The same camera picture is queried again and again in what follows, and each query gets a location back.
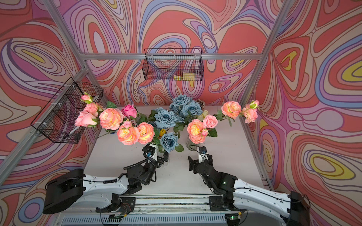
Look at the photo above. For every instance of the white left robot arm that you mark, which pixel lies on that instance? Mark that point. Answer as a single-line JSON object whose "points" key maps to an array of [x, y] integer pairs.
{"points": [[75, 189]]}

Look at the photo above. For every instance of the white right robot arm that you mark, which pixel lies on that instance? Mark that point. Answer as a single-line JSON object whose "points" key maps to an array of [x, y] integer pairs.
{"points": [[290, 209]]}

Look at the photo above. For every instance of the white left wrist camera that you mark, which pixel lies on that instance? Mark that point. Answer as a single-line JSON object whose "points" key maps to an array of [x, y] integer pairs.
{"points": [[150, 152]]}

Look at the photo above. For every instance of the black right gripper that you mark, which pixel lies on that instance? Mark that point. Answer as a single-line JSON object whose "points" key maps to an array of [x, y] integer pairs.
{"points": [[193, 165]]}

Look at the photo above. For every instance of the magenta rose stem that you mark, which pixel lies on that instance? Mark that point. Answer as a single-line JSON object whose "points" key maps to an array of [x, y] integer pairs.
{"points": [[129, 111]]}

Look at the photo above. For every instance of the yellow sponge in basket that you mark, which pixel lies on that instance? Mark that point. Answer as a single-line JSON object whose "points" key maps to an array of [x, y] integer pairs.
{"points": [[185, 77]]}

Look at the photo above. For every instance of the metal base rail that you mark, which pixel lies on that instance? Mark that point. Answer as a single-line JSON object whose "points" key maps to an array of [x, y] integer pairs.
{"points": [[164, 210]]}

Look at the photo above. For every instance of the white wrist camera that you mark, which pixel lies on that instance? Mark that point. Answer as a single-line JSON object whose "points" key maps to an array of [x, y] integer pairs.
{"points": [[150, 152], [202, 151]]}

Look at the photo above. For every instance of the pink peony flower branch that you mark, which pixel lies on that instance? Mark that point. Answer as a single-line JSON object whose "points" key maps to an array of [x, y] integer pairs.
{"points": [[109, 118]]}

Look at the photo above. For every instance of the black wire basket back wall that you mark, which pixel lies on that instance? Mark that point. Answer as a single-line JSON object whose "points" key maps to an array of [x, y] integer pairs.
{"points": [[161, 64]]}

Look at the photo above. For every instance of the white ribbed ceramic vase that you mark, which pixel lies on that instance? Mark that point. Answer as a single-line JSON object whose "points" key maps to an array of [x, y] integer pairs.
{"points": [[165, 152]]}

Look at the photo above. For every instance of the pink peony branch right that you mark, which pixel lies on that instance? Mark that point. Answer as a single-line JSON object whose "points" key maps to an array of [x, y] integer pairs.
{"points": [[231, 110]]}

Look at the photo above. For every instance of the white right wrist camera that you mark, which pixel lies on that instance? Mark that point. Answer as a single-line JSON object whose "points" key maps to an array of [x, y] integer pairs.
{"points": [[202, 151]]}

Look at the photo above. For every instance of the blue rose bunch glass vase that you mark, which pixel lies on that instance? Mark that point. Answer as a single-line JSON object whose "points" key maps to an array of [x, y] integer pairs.
{"points": [[184, 106]]}

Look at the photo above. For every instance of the black wire basket left wall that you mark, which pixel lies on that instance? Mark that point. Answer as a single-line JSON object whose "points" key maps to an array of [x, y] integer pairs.
{"points": [[56, 120]]}

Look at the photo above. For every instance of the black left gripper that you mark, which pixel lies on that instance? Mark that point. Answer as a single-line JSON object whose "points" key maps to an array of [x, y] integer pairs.
{"points": [[165, 159]]}

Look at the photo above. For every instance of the pink peony bunch glass vase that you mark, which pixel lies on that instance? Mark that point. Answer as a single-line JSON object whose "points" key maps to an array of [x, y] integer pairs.
{"points": [[198, 130]]}

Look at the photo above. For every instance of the light pink rose stem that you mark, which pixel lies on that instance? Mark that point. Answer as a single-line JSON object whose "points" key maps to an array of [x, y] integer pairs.
{"points": [[86, 119]]}

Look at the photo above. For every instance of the clear ribbed glass vase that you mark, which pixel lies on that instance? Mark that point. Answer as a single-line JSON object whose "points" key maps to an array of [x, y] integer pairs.
{"points": [[192, 146]]}

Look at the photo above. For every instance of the black wire basket wall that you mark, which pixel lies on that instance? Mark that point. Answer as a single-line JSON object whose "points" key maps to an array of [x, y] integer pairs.
{"points": [[56, 120], [161, 64]]}

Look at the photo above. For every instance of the blue rose bunch white vase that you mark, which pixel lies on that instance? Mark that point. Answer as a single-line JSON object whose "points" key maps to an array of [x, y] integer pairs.
{"points": [[166, 135]]}

